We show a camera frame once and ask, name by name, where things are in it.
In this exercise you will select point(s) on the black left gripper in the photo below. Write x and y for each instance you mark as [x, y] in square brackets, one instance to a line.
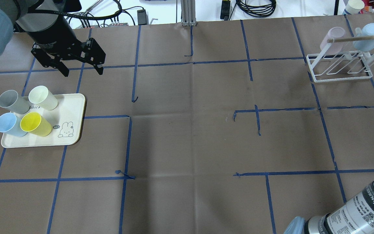
[56, 38]

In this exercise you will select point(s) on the pink plastic cup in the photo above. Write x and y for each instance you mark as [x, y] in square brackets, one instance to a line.
[336, 47]

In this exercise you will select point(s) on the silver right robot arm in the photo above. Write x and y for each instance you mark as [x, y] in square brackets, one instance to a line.
[356, 216]

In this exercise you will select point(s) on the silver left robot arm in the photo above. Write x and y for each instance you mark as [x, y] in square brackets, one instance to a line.
[13, 12]

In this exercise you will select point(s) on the cream white cup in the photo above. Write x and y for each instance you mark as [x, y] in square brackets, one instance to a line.
[42, 97]

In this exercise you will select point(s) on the yellow plastic cup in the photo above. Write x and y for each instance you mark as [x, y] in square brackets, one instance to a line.
[35, 124]

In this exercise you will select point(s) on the grey plastic cup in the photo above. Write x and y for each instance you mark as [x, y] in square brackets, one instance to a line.
[14, 102]

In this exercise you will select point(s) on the white cup drying rack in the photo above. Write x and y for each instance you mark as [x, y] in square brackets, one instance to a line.
[354, 62]

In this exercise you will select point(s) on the white paper cup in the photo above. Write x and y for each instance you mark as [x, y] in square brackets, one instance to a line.
[353, 7]

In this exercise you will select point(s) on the cream plastic tray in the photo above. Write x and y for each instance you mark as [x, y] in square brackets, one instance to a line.
[65, 119]

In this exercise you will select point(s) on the black power adapter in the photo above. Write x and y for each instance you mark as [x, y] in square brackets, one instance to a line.
[142, 18]

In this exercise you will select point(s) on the aluminium frame post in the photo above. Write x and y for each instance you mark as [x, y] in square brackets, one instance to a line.
[188, 13]

